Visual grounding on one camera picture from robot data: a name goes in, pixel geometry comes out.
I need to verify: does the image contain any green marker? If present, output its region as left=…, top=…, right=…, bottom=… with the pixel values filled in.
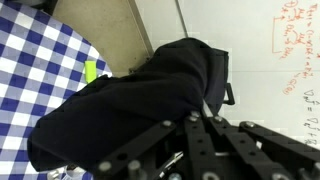
left=83, top=59, right=99, bottom=85

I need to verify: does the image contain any black clothing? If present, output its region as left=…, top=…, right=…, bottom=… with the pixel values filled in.
left=26, top=37, right=216, bottom=175

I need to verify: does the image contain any blue white checkered tablecloth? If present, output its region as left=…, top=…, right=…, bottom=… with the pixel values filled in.
left=0, top=0, right=114, bottom=180

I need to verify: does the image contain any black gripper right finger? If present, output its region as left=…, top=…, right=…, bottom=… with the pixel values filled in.
left=202, top=105, right=320, bottom=180

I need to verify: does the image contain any black suitcase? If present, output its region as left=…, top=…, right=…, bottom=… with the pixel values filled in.
left=203, top=46, right=236, bottom=116

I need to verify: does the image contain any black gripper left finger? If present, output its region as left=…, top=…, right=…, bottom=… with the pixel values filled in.
left=94, top=110, right=215, bottom=180

